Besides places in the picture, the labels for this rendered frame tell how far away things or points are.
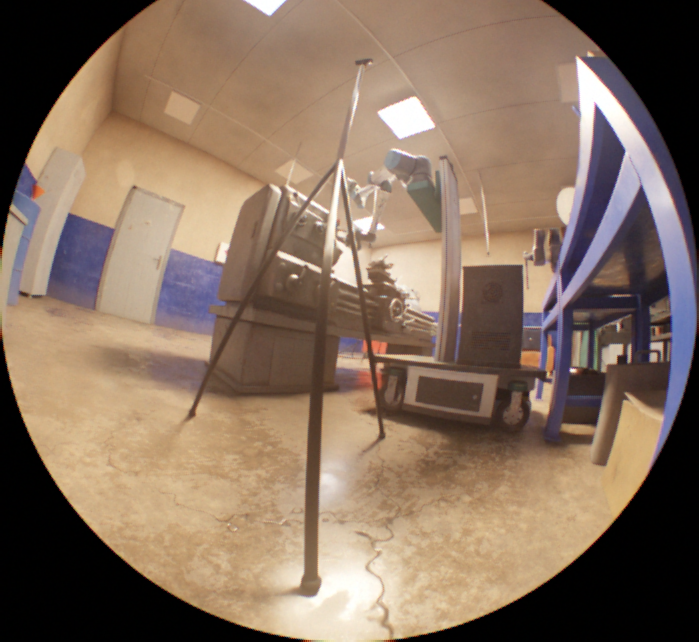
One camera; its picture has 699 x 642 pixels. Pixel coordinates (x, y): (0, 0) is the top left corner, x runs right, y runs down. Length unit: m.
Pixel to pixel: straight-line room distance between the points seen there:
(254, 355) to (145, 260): 3.43
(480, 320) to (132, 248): 4.58
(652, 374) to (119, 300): 5.17
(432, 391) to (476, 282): 0.60
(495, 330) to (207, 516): 1.27
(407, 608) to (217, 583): 0.26
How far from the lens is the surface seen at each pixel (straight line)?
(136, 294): 4.47
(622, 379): 1.03
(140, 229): 4.61
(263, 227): 1.49
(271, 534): 0.53
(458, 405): 1.23
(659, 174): 0.38
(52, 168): 4.09
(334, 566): 0.49
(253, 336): 1.37
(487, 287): 1.31
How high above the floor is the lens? 0.39
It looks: 11 degrees up
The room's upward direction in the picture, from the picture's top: 8 degrees clockwise
